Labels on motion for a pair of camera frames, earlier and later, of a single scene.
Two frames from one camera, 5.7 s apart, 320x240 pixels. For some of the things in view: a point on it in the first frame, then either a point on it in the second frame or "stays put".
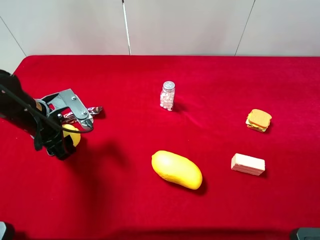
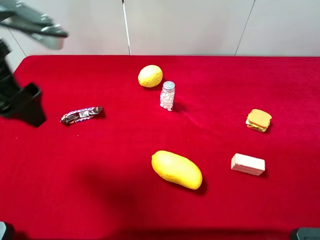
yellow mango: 177,168 stays put
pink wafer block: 247,164 stays put
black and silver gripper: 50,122 to 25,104
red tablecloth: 186,148 stays put
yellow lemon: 75,137 to 150,76
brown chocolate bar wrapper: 70,117 stays put
